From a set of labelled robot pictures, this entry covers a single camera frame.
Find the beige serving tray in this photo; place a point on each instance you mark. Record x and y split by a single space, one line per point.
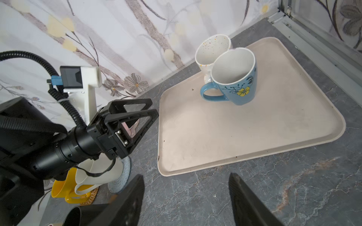
289 112

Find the rattan woven round coaster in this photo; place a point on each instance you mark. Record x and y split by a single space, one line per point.
89 197

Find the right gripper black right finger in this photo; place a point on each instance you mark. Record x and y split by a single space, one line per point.
248 210

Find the black mug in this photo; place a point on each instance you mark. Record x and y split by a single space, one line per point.
83 215

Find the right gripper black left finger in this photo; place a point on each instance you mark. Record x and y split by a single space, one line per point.
126 208

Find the yellow mug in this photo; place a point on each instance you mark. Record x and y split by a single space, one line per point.
65 189

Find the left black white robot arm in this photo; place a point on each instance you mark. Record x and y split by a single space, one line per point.
34 149

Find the blue mug white inside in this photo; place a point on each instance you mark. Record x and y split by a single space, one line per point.
233 78

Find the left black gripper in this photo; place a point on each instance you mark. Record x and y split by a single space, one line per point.
114 135

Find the grey round felt coaster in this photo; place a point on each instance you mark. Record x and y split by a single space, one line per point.
123 169

